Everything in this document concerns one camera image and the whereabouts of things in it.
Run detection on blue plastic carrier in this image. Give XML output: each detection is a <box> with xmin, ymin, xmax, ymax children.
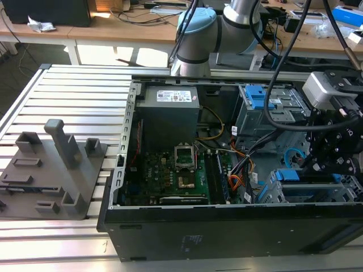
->
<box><xmin>246</xmin><ymin>84</ymin><xmax>276</xmax><ymax>111</ymax></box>

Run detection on thin red wire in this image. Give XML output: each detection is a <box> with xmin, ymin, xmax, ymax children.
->
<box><xmin>129</xmin><ymin>118</ymin><xmax>145</xmax><ymax>171</ymax></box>

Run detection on black wire bundle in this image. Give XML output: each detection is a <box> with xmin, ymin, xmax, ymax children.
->
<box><xmin>231</xmin><ymin>129</ymin><xmax>283</xmax><ymax>175</ymax></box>

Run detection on grey parts rack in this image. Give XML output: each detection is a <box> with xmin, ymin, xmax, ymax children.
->
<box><xmin>0</xmin><ymin>118</ymin><xmax>109</xmax><ymax>222</ymax></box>

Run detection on grey power supply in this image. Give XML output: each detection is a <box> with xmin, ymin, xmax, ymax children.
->
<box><xmin>135</xmin><ymin>86</ymin><xmax>201</xmax><ymax>154</ymax></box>

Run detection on black cable with brass plug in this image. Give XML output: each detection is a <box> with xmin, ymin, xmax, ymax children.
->
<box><xmin>322</xmin><ymin>0</ymin><xmax>363</xmax><ymax>72</ymax></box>

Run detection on coloured power wire bundle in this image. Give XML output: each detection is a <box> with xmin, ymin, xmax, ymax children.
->
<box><xmin>228</xmin><ymin>157</ymin><xmax>255</xmax><ymax>205</ymax></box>

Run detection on hard disk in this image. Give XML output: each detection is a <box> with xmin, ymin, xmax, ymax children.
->
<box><xmin>276</xmin><ymin>169</ymin><xmax>343</xmax><ymax>184</ymax></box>

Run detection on black graphics card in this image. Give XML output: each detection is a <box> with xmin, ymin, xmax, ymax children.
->
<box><xmin>158</xmin><ymin>195</ymin><xmax>211</xmax><ymax>205</ymax></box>

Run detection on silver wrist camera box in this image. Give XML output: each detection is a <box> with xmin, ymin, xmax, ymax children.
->
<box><xmin>302</xmin><ymin>71</ymin><xmax>358</xmax><ymax>111</ymax></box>

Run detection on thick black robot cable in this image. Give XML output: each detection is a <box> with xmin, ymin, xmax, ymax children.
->
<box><xmin>263</xmin><ymin>0</ymin><xmax>316</xmax><ymax>131</ymax></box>

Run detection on square chipset heat sink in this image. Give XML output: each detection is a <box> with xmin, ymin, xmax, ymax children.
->
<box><xmin>178</xmin><ymin>175</ymin><xmax>196</xmax><ymax>190</ymax></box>

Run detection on CPU socket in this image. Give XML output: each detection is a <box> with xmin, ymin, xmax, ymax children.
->
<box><xmin>173</xmin><ymin>143</ymin><xmax>198</xmax><ymax>172</ymax></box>

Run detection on metal socket cover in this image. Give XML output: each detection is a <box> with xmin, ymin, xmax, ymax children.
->
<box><xmin>174</xmin><ymin>144</ymin><xmax>196</xmax><ymax>171</ymax></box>

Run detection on blue disk wire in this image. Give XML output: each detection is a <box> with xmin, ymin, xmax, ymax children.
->
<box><xmin>284</xmin><ymin>146</ymin><xmax>307</xmax><ymax>171</ymax></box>

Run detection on wooden desk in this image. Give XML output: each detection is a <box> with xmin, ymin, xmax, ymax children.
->
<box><xmin>0</xmin><ymin>0</ymin><xmax>363</xmax><ymax>66</ymax></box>

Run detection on metal drive cage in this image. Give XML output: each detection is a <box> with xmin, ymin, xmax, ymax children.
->
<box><xmin>237</xmin><ymin>83</ymin><xmax>312</xmax><ymax>137</ymax></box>

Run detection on black box on desk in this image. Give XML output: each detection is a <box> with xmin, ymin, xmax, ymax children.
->
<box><xmin>1</xmin><ymin>0</ymin><xmax>92</xmax><ymax>28</ymax></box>

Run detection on blue cardboard box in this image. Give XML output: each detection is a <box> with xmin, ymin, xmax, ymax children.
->
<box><xmin>331</xmin><ymin>5</ymin><xmax>363</xmax><ymax>29</ymax></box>

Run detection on RAM slot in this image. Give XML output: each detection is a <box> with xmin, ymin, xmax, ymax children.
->
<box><xmin>209</xmin><ymin>152</ymin><xmax>222</xmax><ymax>205</ymax></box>
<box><xmin>218</xmin><ymin>152</ymin><xmax>231</xmax><ymax>201</ymax></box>
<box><xmin>214</xmin><ymin>152</ymin><xmax>227</xmax><ymax>202</ymax></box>

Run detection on green motherboard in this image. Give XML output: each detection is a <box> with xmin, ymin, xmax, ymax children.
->
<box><xmin>126</xmin><ymin>150</ymin><xmax>236</xmax><ymax>206</ymax></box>

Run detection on yellow and black wire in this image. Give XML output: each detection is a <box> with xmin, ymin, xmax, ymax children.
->
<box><xmin>197</xmin><ymin>106</ymin><xmax>226</xmax><ymax>142</ymax></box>

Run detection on metal disk bay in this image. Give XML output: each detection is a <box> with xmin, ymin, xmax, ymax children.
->
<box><xmin>256</xmin><ymin>169</ymin><xmax>363</xmax><ymax>204</ymax></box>

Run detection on crumpled white paper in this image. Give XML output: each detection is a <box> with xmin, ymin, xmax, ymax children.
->
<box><xmin>27</xmin><ymin>15</ymin><xmax>57</xmax><ymax>32</ymax></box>

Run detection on black open PC case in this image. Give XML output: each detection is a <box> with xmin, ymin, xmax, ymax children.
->
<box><xmin>96</xmin><ymin>75</ymin><xmax>363</xmax><ymax>263</ymax></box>

